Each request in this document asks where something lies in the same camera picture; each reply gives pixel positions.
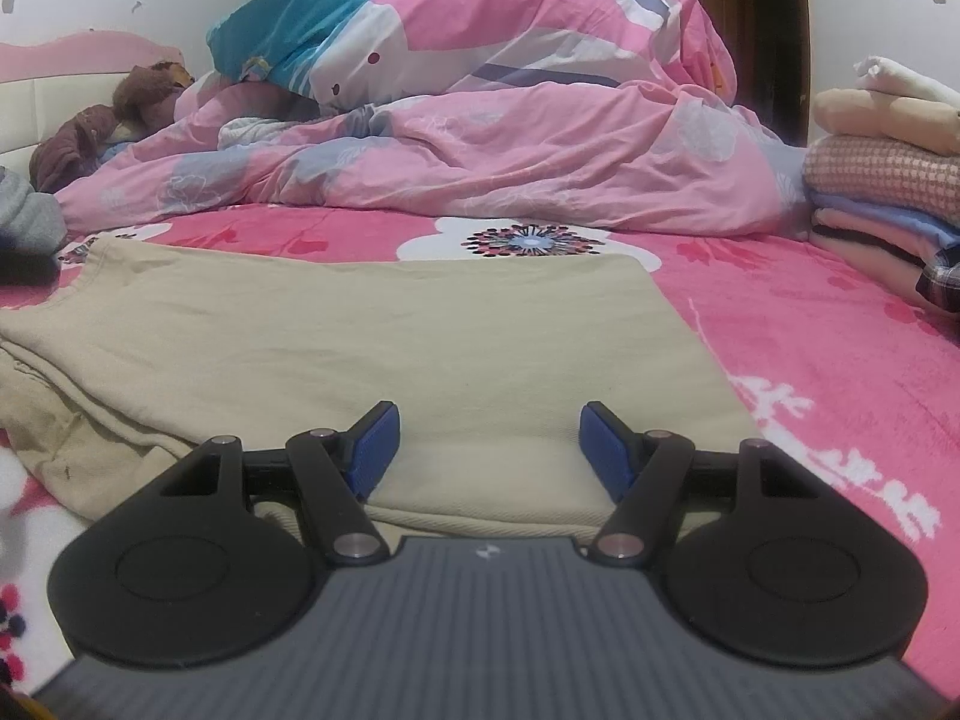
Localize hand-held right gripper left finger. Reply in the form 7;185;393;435
157;400;402;565

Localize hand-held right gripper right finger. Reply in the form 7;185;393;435
579;401;822;565

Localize beige pants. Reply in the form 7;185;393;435
0;236;766;541

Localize stack of folded clothes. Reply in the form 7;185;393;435
802;55;960;316

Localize pink flower-print blanket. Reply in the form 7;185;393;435
0;199;960;691

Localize pink floral quilt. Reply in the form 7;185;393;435
56;75;815;237

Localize white knit cloth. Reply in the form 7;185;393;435
217;116;293;151

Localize light blue cloth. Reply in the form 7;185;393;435
97;131;143;166

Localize grey garment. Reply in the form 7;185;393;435
0;165;70;248

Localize brown plush toy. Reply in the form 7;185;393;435
0;30;185;181
112;60;197;128
30;105;121;194

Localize dark wooden door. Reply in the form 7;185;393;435
636;0;812;147

